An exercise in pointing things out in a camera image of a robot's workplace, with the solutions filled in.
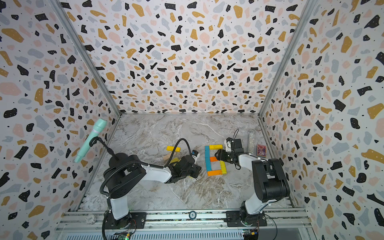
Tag yellow-green block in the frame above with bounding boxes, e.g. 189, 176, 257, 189
220, 161, 227, 175

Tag yellow block scuffed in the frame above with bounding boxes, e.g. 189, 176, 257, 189
209, 145, 223, 150

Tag teal block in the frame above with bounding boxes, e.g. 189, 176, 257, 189
205, 146, 210, 161
205, 158, 212, 172

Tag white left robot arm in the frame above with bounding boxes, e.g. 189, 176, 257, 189
100, 153, 202, 221

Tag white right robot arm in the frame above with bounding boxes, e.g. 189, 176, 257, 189
215, 138, 290, 217

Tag natural wood block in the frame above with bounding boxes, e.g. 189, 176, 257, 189
163, 154, 171, 161

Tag purple card box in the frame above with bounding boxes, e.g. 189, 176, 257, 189
257, 144, 267, 158

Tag silver glitter microphone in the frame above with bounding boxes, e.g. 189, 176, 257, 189
248, 130, 256, 155

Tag mint green microphone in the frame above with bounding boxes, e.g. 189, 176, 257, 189
74, 119, 107, 163

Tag black gooseneck mic stand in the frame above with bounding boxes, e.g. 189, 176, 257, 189
89, 137, 128, 168

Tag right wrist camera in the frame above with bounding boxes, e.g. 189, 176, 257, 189
225, 138, 233, 152

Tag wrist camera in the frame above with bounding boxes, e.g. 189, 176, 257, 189
192, 150, 200, 159
225, 138, 233, 152

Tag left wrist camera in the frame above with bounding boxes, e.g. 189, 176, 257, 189
192, 150, 200, 159

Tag round knob on rail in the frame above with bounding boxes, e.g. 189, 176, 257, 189
189, 211, 197, 220

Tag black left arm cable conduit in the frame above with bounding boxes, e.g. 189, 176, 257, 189
98, 137, 193, 197

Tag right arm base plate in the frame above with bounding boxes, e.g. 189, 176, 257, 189
224, 210, 267, 228

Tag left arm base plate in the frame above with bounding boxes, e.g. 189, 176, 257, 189
102, 212, 147, 230

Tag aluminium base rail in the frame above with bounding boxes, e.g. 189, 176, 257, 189
52, 208, 316, 240

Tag aluminium corner post right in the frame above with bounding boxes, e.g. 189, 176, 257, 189
258, 0, 318, 118

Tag aluminium corner post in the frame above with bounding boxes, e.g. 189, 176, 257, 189
258, 0, 318, 118
48, 1, 122, 118

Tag aluminium corner post left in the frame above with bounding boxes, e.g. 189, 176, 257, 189
48, 1, 122, 118

